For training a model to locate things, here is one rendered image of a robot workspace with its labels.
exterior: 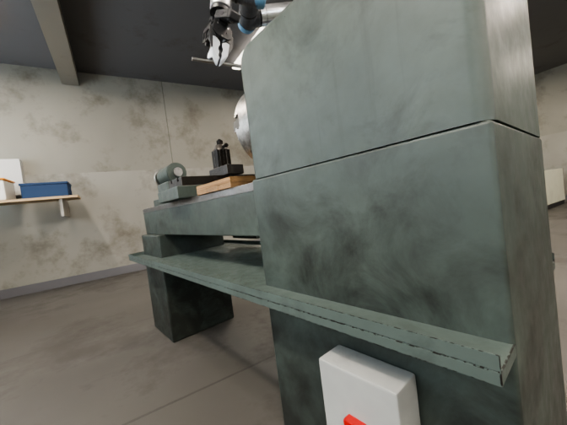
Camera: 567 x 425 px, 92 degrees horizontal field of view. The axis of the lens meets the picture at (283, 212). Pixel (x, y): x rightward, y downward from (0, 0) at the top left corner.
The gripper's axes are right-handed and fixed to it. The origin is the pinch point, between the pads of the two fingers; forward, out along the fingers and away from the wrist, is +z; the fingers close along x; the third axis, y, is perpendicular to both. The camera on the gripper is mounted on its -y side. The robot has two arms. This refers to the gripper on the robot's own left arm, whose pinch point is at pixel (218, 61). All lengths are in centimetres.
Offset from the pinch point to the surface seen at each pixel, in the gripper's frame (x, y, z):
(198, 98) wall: -143, 388, -197
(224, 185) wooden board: -11.4, 11.0, 39.1
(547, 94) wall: -827, -8, -326
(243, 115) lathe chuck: -8.7, -3.7, 17.6
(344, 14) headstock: -2, -51, 16
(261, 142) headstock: -5.5, -19.8, 31.9
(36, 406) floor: 32, 93, 140
